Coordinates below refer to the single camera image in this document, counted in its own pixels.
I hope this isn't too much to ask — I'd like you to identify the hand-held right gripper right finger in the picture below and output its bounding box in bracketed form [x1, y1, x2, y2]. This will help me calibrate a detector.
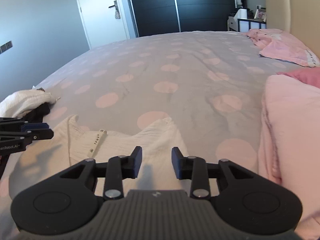
[171, 146, 265, 201]

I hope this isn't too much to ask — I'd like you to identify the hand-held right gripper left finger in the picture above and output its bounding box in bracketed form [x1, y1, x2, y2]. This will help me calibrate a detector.
[49, 145, 143, 201]

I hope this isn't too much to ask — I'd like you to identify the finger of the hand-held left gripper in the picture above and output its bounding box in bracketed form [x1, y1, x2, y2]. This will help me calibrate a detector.
[0, 129, 54, 147]
[0, 117, 49, 133]

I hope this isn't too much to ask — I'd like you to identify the white crinkled top with label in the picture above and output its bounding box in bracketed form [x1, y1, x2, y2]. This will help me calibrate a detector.
[7, 114, 192, 200]

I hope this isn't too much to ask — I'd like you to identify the white crinkled garment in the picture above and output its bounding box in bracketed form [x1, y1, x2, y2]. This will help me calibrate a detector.
[0, 89, 53, 118]

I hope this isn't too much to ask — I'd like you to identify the black garment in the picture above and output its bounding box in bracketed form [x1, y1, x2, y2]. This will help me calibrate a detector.
[24, 104, 52, 123]

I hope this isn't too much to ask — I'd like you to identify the light pink folded blanket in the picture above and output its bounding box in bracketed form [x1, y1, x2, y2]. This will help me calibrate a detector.
[257, 74, 320, 230]

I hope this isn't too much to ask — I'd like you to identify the white door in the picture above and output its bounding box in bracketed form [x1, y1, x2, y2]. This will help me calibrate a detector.
[73, 0, 130, 50]

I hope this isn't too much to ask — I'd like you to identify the black sliding-door wardrobe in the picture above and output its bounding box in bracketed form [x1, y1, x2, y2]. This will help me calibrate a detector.
[125, 0, 237, 37]

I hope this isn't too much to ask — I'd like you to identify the white nightstand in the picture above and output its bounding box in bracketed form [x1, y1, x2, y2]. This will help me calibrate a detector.
[227, 16, 267, 32]

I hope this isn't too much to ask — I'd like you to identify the dark pink pillow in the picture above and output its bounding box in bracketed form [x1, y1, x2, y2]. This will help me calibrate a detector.
[276, 69, 320, 88]

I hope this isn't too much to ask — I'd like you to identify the light pink printed pillow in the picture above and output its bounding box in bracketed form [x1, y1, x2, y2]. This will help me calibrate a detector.
[244, 28, 320, 68]

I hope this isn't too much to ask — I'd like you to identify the dark clutter heap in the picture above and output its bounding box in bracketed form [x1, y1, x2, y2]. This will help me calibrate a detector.
[229, 7, 256, 18]

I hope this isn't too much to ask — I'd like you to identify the beige padded headboard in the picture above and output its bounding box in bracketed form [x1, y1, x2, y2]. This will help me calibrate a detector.
[264, 0, 320, 53]

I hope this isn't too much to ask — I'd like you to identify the grey wall switch panel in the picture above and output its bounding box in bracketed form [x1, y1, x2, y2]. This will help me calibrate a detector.
[0, 41, 13, 54]

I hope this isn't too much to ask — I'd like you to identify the photo frame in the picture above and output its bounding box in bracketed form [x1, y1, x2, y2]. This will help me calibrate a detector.
[254, 8, 267, 22]

